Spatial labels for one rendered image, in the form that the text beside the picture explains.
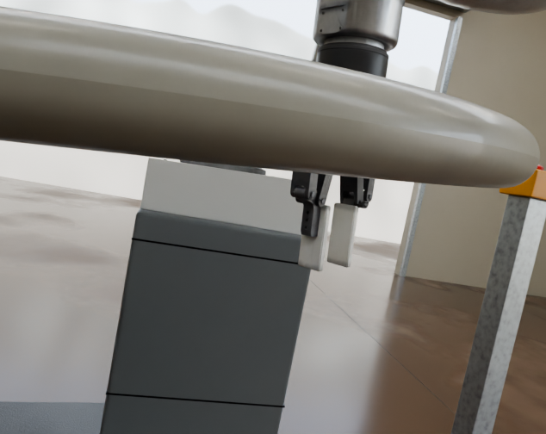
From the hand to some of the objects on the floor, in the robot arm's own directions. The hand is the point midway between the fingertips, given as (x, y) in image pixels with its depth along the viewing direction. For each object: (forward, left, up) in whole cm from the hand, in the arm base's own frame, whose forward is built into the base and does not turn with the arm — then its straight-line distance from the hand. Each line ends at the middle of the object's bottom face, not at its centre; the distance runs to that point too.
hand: (328, 238), depth 51 cm
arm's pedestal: (-72, -21, -82) cm, 112 cm away
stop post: (-90, +66, -86) cm, 141 cm away
